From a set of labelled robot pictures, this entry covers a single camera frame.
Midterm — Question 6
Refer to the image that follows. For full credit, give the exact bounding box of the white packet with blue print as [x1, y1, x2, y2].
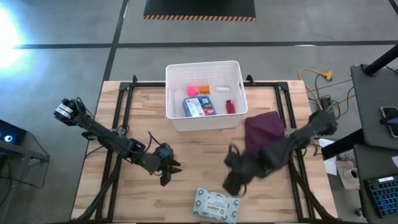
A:
[193, 186, 241, 223]

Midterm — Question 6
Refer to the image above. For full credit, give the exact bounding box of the black table frame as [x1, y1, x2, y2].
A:
[73, 74, 338, 224]

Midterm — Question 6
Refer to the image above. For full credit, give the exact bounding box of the dark desk with keyboard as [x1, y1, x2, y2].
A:
[353, 144, 398, 224]

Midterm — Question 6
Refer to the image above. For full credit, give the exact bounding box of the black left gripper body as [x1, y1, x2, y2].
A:
[139, 142, 174, 174]

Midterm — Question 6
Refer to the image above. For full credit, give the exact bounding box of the white paper sheet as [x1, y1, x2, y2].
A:
[318, 138, 338, 177]

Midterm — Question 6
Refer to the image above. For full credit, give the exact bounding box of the yellow extension cord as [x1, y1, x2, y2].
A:
[298, 67, 333, 110]

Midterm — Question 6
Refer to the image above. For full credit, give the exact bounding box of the maroon cloth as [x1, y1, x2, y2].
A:
[244, 110, 290, 166]

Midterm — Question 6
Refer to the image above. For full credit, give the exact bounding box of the left arm's black cable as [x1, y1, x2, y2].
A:
[132, 130, 163, 156]

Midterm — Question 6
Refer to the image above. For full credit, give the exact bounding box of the brown paper sheet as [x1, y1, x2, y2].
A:
[335, 160, 361, 190]

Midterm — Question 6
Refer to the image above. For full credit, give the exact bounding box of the white perforated plastic basket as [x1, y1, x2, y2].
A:
[165, 60, 249, 132]

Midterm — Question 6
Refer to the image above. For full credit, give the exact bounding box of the black power strip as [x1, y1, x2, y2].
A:
[320, 95, 333, 110]

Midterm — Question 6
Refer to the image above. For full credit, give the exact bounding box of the blue first aid kit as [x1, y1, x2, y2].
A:
[182, 95, 217, 118]

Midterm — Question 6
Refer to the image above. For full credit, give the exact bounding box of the white cup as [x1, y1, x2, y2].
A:
[343, 167, 359, 182]

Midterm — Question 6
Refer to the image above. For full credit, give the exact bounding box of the gray desk top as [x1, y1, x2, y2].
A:
[350, 63, 398, 151]

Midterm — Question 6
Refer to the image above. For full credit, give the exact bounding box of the black pole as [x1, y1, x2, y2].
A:
[363, 43, 398, 77]

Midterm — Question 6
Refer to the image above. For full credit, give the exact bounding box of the black device with blue light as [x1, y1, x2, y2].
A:
[0, 119, 27, 153]

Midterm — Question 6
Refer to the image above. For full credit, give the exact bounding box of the black mat with hazard stripe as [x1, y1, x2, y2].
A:
[143, 0, 257, 22]

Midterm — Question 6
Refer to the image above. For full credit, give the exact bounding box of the black stand leg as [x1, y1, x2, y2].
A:
[321, 128, 365, 160]

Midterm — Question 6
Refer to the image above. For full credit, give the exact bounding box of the smartphone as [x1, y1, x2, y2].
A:
[379, 106, 398, 139]

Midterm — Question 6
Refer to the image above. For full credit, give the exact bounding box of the gray equipment stand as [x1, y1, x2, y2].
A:
[0, 130, 50, 224]

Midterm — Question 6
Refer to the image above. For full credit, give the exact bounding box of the black keyboard with blue lights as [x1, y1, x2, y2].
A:
[363, 175, 398, 219]

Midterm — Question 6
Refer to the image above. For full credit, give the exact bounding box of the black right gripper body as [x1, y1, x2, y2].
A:
[228, 149, 274, 181]

